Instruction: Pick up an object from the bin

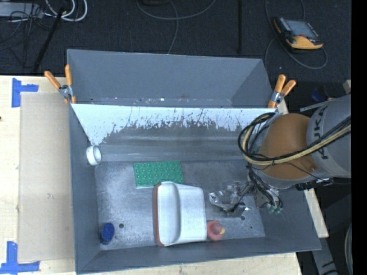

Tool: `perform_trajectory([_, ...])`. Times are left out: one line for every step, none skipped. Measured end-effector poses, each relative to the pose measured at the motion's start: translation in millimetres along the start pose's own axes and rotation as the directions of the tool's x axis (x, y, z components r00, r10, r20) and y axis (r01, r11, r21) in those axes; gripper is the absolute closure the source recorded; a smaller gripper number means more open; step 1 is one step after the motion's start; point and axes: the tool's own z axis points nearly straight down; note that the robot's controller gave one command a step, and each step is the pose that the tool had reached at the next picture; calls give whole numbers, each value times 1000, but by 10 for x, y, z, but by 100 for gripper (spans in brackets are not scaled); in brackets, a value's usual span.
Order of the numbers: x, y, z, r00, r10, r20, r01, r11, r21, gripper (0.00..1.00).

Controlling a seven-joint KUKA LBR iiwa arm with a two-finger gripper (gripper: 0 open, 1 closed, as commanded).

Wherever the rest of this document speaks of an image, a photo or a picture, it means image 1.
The green studded flat plate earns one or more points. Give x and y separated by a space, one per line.
158 173

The grey metal bin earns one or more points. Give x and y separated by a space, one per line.
172 125

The red-brown toy with yellow tip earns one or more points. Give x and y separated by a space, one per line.
214 230

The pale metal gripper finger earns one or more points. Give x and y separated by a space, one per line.
239 206
244 190

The clear crumpled plastic bottle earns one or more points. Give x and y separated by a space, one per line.
225 197

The blue cylinder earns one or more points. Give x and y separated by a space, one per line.
106 233

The pale wood flat board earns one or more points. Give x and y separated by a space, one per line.
43 176

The white tray with red-brown rim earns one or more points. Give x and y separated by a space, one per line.
179 213

